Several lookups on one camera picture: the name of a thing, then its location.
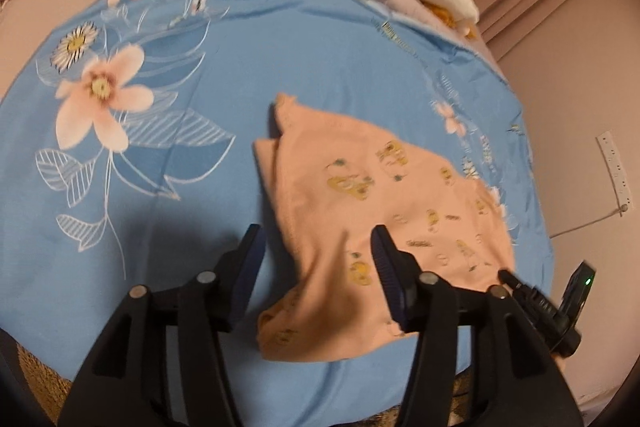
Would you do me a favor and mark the white cable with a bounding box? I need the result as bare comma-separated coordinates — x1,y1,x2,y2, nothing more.
548,204,629,241

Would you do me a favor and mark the brown fuzzy rug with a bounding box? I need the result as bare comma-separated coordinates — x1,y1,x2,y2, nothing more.
16,345,72,426

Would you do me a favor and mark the black tracker box green led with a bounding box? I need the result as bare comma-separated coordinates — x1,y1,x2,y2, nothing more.
560,261,596,325

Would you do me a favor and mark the orange cartoon print shirt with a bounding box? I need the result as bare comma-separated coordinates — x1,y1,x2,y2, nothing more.
254,94,515,362

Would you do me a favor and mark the blue floral quilt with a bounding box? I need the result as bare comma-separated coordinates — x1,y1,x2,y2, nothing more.
0,0,556,427

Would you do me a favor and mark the white wall socket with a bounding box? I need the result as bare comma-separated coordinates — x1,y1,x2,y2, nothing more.
597,131,634,215

